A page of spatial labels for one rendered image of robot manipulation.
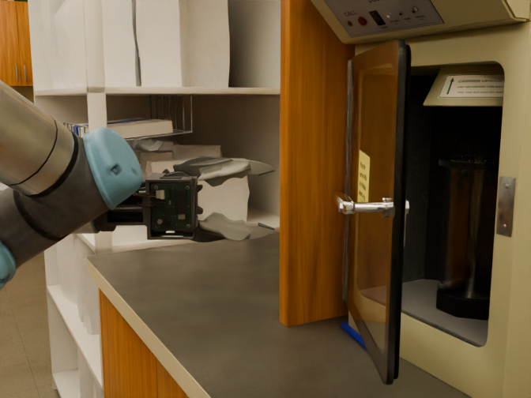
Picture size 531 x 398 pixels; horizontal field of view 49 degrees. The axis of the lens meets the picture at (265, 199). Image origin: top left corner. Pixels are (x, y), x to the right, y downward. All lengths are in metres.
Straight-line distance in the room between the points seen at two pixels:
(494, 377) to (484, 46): 0.41
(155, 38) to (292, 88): 0.94
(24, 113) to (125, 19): 1.39
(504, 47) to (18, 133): 0.53
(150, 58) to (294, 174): 0.98
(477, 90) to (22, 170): 0.56
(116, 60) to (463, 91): 1.30
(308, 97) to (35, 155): 0.54
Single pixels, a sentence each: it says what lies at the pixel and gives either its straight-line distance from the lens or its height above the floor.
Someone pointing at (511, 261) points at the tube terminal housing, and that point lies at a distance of 0.76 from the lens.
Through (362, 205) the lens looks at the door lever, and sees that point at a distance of 0.70.
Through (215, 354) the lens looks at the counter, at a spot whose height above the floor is 0.94.
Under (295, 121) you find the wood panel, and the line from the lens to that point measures 0.96.
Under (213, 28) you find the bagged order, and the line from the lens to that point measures 2.01.
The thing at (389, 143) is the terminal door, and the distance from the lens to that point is 0.68.
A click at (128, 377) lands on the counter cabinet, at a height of 0.72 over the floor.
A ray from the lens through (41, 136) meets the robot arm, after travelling 0.55.
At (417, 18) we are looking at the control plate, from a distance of 0.80.
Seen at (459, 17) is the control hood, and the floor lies 1.42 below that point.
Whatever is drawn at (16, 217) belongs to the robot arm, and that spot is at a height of 1.21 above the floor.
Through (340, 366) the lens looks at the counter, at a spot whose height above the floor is 0.94.
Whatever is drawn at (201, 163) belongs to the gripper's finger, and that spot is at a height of 1.25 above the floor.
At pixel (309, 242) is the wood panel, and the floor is 1.08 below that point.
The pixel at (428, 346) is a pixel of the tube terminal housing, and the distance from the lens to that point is 0.89.
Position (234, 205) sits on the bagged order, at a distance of 1.95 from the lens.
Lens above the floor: 1.33
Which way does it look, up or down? 10 degrees down
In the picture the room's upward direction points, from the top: straight up
